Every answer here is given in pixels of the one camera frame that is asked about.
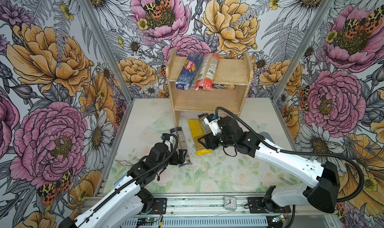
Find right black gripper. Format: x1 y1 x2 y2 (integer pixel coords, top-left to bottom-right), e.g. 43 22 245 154
197 131 236 150

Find grey white spaghetti bag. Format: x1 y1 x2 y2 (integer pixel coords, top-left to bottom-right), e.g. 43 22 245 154
170 127 193 167

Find blue Barilla spaghetti box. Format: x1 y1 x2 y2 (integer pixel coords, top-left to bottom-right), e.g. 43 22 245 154
175 53 204 91

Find red spaghetti bag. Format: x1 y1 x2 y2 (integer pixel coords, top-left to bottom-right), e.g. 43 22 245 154
195 54 220 91

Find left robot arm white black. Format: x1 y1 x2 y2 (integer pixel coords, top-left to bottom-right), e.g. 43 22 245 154
59 143 187 228

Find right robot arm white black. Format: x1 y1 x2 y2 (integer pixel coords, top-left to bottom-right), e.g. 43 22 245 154
203 114 340 214

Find wooden two-tier shelf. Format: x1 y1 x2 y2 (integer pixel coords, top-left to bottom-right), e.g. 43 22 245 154
166 49 254 127

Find brown striped spaghetti bag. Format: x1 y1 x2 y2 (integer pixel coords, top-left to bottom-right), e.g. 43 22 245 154
198 113 212 134

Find yellow spaghetti bag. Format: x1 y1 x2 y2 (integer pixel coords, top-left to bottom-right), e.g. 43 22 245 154
188 119 211 156

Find blue grey glasses case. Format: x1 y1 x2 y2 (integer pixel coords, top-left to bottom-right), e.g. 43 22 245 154
260 132 274 143

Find metal scissors tongs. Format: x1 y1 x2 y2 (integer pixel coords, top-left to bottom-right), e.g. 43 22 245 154
113 159 133 167

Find small white desk clock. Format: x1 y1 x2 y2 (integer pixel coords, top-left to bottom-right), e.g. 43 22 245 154
224 196 237 211

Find small plastic packet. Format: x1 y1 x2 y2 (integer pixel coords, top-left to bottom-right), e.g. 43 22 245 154
114 174 126 187

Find green circuit board left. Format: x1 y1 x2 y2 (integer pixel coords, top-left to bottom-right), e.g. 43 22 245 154
136 217 162 227

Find green circuit board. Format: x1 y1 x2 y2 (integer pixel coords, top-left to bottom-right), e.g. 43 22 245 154
271 215 286 223
136 217 162 227

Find green circuit board right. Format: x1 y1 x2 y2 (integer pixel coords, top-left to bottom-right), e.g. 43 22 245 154
271 215 286 223

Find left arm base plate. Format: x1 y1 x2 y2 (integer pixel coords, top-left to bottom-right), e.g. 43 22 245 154
148 198 168 215

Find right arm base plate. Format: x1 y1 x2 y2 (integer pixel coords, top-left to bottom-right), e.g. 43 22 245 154
244 197 291 214

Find right black corrugated cable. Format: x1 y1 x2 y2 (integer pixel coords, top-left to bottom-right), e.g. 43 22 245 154
215 106 365 203

